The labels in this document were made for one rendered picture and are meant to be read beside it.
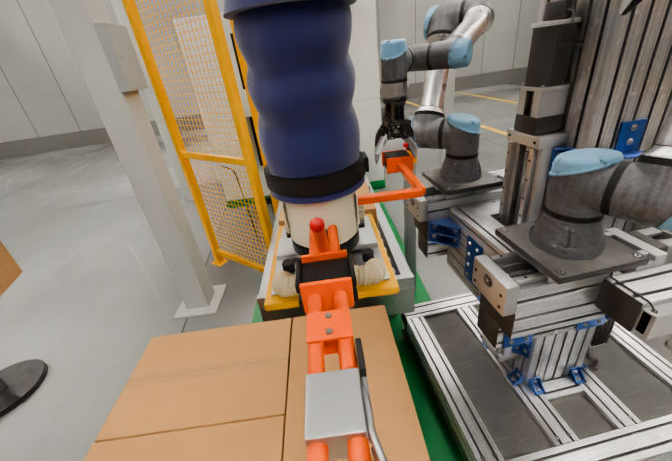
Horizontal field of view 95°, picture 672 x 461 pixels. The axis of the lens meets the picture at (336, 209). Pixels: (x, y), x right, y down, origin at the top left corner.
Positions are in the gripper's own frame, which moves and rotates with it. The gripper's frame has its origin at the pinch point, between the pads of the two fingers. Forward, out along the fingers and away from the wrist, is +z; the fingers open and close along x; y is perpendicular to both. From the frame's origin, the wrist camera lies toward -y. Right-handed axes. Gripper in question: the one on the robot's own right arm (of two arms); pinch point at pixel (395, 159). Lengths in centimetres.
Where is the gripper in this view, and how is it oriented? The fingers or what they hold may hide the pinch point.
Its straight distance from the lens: 106.5
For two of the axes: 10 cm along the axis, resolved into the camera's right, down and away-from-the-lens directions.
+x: 9.9, -1.3, 0.0
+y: 0.6, 4.5, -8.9
